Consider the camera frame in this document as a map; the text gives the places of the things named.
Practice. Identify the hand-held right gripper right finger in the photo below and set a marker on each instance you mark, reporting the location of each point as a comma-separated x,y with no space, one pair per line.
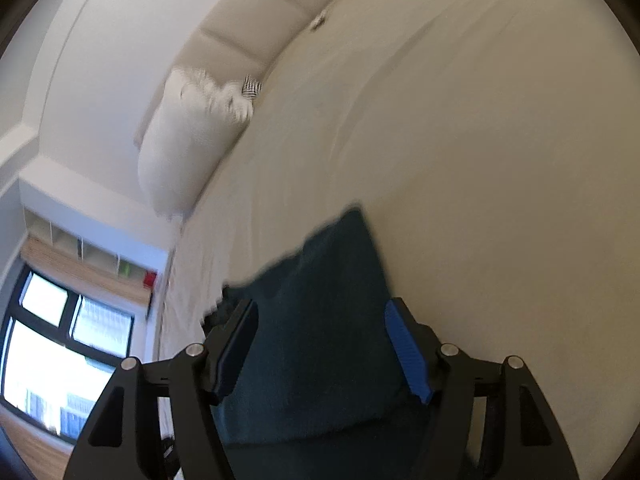
407,355

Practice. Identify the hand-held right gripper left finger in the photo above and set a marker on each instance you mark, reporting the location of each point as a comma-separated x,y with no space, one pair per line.
239,347

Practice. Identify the dark teal cloth garment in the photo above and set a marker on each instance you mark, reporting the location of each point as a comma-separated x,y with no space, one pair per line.
320,335

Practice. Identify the red box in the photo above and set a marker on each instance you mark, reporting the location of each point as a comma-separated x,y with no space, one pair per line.
150,278

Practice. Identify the green item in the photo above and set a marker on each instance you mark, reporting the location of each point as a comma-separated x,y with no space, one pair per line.
125,270

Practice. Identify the beige window blind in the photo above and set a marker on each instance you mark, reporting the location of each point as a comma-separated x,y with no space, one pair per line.
75,265

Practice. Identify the bed with cream sheet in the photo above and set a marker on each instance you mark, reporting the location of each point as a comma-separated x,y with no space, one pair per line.
500,185

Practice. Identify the black framed window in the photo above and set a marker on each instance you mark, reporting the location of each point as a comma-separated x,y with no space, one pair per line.
40,360

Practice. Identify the white pillow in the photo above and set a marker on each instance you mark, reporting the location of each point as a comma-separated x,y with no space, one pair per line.
185,150

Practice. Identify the black white checkered item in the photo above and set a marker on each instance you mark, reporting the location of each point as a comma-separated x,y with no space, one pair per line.
251,88

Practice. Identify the beige upholstered headboard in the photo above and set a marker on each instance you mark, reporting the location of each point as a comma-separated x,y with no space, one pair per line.
250,15

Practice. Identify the small patterned item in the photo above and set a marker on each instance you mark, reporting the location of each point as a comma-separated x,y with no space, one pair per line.
319,21

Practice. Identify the white wall shelf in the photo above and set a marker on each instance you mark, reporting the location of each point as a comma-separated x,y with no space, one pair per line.
65,237

